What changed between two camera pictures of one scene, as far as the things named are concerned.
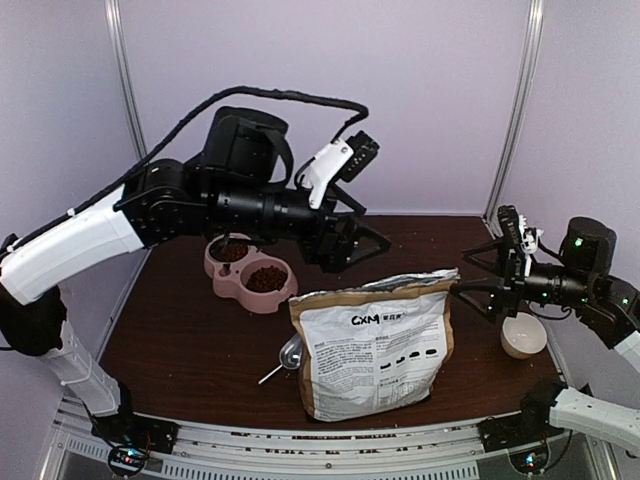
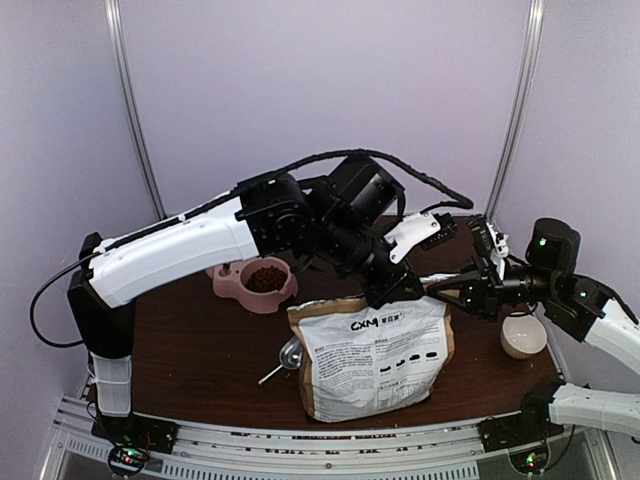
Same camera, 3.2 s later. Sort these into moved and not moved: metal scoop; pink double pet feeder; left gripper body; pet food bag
Moved: left gripper body
Not moved: pet food bag; metal scoop; pink double pet feeder
